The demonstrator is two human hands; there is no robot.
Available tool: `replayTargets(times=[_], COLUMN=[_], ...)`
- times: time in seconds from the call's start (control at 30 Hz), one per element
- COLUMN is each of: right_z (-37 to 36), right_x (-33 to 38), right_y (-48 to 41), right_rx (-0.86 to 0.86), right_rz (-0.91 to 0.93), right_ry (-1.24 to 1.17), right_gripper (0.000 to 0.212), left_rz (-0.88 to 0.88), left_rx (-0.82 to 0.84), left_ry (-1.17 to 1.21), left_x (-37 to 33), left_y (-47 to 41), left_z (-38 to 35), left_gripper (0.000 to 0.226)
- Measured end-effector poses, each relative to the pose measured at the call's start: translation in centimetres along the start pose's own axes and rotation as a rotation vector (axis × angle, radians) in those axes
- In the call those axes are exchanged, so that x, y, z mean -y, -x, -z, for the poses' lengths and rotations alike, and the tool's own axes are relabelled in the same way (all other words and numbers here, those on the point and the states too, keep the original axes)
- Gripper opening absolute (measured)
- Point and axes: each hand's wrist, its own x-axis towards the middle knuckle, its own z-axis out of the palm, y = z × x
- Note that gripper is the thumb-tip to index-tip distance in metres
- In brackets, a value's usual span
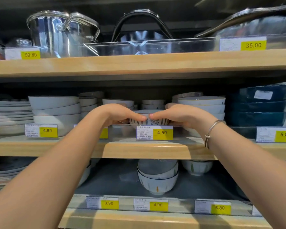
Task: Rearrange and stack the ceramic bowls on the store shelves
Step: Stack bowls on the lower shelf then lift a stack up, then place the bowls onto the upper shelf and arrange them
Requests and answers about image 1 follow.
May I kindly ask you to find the person's right hand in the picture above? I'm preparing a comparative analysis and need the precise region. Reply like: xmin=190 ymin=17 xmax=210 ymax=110
xmin=150 ymin=103 xmax=220 ymax=137

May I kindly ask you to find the silver bracelet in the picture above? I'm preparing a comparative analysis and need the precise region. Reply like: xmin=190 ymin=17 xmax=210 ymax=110
xmin=204 ymin=120 xmax=226 ymax=149

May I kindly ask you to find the steel wok with lid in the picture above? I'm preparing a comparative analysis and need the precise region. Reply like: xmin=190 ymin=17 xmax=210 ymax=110
xmin=195 ymin=3 xmax=286 ymax=52

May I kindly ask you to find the dark blue bowl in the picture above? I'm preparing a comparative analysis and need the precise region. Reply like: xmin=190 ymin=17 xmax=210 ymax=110
xmin=231 ymin=100 xmax=286 ymax=114
xmin=226 ymin=111 xmax=286 ymax=127
xmin=239 ymin=84 xmax=286 ymax=103

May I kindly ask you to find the stainless steel pot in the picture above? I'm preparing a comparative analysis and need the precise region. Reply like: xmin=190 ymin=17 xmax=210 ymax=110
xmin=26 ymin=10 xmax=101 ymax=58

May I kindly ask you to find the small striped ceramic bowl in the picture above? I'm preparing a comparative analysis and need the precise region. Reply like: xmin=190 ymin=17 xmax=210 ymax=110
xmin=128 ymin=110 xmax=171 ymax=127

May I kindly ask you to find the steel pot with black handle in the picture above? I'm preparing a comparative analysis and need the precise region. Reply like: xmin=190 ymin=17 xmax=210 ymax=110
xmin=111 ymin=9 xmax=174 ymax=56

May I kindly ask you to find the person's left forearm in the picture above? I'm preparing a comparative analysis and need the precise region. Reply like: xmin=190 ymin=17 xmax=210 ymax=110
xmin=0 ymin=110 xmax=110 ymax=229

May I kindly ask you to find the person's right forearm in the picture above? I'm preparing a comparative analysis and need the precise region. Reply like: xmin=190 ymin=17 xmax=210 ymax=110
xmin=204 ymin=120 xmax=286 ymax=229

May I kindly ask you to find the small white bowl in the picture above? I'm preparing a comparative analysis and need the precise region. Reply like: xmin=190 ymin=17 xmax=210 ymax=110
xmin=102 ymin=99 xmax=135 ymax=110
xmin=142 ymin=99 xmax=166 ymax=105
xmin=141 ymin=104 xmax=166 ymax=110

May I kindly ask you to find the stack of grey plates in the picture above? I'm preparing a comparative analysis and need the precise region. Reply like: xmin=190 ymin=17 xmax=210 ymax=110
xmin=0 ymin=156 xmax=35 ymax=189

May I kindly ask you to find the person's left hand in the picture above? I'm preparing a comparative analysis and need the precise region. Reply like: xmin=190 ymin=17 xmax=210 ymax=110
xmin=93 ymin=104 xmax=150 ymax=128

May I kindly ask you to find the clear plastic shelf rail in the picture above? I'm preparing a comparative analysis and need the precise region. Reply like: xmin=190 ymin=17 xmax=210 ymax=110
xmin=0 ymin=123 xmax=286 ymax=143
xmin=67 ymin=194 xmax=273 ymax=217
xmin=0 ymin=33 xmax=286 ymax=60

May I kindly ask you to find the large white bowl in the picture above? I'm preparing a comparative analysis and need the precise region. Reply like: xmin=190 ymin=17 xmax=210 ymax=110
xmin=28 ymin=96 xmax=80 ymax=111
xmin=32 ymin=103 xmax=81 ymax=117
xmin=33 ymin=113 xmax=82 ymax=126

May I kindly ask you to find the wooden shelf board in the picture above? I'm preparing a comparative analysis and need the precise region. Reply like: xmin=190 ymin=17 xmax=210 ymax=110
xmin=0 ymin=135 xmax=286 ymax=161
xmin=58 ymin=207 xmax=273 ymax=229
xmin=0 ymin=48 xmax=286 ymax=78

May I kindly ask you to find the stack of white plates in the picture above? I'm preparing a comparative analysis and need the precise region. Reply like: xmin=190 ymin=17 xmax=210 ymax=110
xmin=0 ymin=94 xmax=34 ymax=136

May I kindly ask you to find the white sticker label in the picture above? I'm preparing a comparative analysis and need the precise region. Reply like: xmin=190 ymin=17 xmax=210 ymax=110
xmin=254 ymin=90 xmax=274 ymax=100

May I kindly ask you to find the medium white bowl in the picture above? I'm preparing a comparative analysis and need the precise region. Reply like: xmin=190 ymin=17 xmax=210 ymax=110
xmin=78 ymin=91 xmax=105 ymax=99
xmin=79 ymin=97 xmax=98 ymax=107
xmin=80 ymin=104 xmax=98 ymax=113

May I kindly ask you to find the white patterned rice bowl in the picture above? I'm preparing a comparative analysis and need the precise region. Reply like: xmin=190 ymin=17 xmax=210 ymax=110
xmin=137 ymin=169 xmax=179 ymax=196
xmin=181 ymin=160 xmax=214 ymax=176
xmin=137 ymin=159 xmax=179 ymax=180
xmin=77 ymin=160 xmax=92 ymax=188

